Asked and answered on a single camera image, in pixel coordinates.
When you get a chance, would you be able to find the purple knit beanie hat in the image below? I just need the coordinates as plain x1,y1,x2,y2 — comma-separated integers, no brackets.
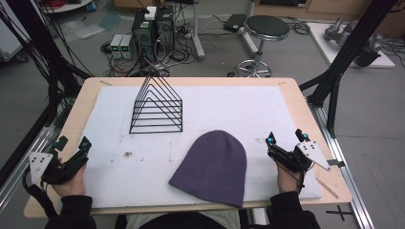
168,129,248,209

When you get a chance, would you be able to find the black tape piece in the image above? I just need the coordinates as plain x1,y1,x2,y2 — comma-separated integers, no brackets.
326,158,347,169

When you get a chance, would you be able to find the round white table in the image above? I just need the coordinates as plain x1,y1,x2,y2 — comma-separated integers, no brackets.
39,0,94,14

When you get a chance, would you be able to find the person's right hand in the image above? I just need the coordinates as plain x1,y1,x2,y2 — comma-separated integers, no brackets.
275,160,304,194

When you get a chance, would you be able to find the aluminium rail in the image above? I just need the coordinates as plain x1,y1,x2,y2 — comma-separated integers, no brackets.
0,122,63,213
306,99,377,229

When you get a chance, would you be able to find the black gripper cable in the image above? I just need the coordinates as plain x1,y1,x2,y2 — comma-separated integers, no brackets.
296,171,308,196
21,165,61,219

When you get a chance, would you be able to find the grey power supply unit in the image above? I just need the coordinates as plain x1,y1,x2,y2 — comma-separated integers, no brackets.
119,33,134,60
109,33,124,60

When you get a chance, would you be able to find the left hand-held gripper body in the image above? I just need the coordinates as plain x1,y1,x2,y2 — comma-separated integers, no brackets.
28,148,90,186

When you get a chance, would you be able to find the person's left hand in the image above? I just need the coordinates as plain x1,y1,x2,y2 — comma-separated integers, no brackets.
52,163,88,198

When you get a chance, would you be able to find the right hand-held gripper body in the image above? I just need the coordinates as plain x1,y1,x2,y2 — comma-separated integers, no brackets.
266,140,332,175

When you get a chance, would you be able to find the white floor board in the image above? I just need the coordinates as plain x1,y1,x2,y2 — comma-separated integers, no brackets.
306,21,396,70

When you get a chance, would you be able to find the black frame post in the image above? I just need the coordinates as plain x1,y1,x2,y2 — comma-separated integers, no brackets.
298,0,400,138
0,0,94,189

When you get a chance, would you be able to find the person's torso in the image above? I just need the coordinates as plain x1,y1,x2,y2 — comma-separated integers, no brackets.
114,209,252,229

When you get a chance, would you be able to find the tangle of floor cables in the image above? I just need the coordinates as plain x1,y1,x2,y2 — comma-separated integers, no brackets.
100,18,199,78

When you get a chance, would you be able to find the white box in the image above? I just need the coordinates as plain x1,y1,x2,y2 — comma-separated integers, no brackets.
144,6,158,21

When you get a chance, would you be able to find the black computer tower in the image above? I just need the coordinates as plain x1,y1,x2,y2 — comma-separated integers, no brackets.
131,9,158,63
155,5,176,53

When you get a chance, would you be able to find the black tape cross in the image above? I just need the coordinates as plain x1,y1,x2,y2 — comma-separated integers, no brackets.
325,204,354,222

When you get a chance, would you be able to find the black wire rack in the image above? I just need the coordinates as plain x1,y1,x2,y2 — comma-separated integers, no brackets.
128,74,184,135

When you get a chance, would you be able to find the white foam mat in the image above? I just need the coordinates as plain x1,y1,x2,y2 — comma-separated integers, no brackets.
80,84,323,210

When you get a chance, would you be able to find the grey desk leg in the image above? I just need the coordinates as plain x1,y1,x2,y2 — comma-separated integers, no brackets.
190,0,206,62

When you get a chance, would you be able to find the black flat box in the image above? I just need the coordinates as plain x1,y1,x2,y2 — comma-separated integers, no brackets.
223,13,248,33

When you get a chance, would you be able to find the black round stool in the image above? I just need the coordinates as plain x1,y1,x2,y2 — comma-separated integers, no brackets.
234,14,291,78

